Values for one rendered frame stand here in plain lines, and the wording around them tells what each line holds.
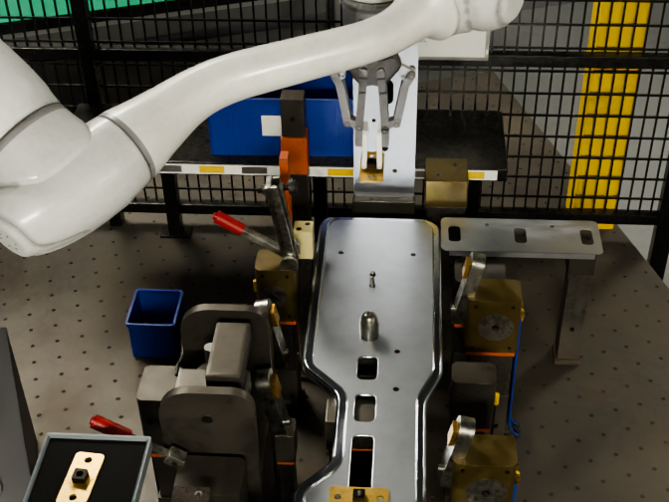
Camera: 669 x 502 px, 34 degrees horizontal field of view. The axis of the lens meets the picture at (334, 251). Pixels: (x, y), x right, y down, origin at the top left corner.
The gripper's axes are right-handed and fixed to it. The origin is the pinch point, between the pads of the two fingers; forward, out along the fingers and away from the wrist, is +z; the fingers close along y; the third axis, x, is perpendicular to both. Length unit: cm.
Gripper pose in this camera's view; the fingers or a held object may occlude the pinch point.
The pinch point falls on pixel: (371, 144)
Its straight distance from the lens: 174.3
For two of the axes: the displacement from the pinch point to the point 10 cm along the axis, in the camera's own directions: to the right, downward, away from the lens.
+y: 10.0, 0.3, -0.6
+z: 0.1, 7.9, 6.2
